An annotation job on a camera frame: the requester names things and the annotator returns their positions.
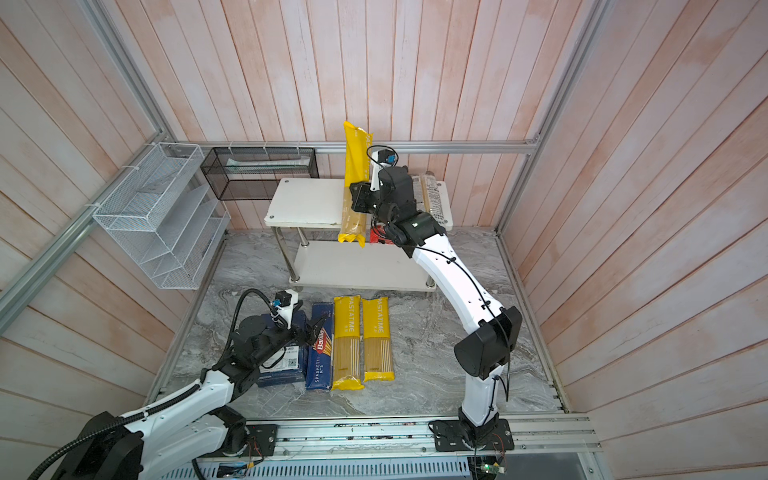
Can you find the dark blue pasta bag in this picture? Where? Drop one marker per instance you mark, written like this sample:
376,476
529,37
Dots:
287,366

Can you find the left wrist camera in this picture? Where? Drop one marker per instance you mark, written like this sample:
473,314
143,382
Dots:
284,305

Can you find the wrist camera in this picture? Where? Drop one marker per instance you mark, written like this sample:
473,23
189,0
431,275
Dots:
284,305
381,157

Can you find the black mesh basket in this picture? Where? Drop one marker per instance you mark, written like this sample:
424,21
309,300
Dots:
254,173

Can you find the blue Barilla spaghetti box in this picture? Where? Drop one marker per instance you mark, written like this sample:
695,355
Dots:
319,374

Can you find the yellow Pastatime spaghetti pack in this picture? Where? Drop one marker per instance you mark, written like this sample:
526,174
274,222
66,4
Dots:
347,347
377,345

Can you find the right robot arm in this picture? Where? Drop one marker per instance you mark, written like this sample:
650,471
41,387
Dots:
491,329

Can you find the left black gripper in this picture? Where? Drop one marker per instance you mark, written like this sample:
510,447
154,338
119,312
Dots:
310,335

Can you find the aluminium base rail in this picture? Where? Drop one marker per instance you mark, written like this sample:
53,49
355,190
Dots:
524,446

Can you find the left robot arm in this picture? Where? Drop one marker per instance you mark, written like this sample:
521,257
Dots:
192,422

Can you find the white two-tier shelf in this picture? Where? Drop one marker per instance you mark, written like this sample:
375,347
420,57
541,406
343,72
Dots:
301,204

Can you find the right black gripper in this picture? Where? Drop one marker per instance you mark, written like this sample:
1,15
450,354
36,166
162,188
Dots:
362,201

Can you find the white wire mesh rack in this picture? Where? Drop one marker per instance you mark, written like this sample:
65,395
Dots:
170,227

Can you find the blue white-label spaghetti pack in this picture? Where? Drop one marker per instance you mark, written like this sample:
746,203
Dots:
431,196

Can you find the red spaghetti pack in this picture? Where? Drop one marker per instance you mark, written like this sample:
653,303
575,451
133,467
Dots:
377,235

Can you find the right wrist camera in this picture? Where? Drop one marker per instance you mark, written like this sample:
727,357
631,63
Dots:
381,157

